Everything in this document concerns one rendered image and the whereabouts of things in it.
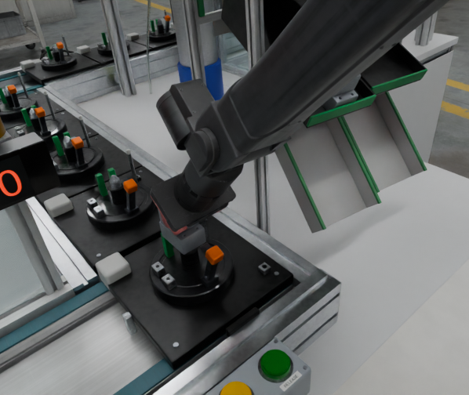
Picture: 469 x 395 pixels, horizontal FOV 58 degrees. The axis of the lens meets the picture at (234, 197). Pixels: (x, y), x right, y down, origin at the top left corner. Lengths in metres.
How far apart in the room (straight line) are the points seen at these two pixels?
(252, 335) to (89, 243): 0.37
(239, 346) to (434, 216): 0.59
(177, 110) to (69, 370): 0.44
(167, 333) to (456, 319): 0.50
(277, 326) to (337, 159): 0.34
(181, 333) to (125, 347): 0.11
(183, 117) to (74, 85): 1.32
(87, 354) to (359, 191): 0.55
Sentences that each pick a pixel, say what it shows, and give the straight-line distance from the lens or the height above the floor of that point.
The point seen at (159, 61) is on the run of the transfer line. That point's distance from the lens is 1.93.
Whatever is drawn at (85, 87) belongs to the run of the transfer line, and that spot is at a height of 0.91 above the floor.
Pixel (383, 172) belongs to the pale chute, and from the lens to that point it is 0.90.
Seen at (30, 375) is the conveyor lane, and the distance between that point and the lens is 0.76.
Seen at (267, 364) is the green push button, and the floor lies 0.97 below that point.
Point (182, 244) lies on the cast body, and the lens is 0.64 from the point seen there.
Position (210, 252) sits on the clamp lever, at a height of 1.07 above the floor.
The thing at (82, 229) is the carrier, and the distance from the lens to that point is 0.89.
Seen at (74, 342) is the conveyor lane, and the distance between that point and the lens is 0.77.
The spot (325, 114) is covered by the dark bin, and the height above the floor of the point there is 1.20.
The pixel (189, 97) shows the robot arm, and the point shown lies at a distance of 0.48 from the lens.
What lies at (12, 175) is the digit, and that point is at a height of 1.21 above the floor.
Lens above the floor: 1.48
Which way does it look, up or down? 36 degrees down
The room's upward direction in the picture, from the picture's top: 5 degrees counter-clockwise
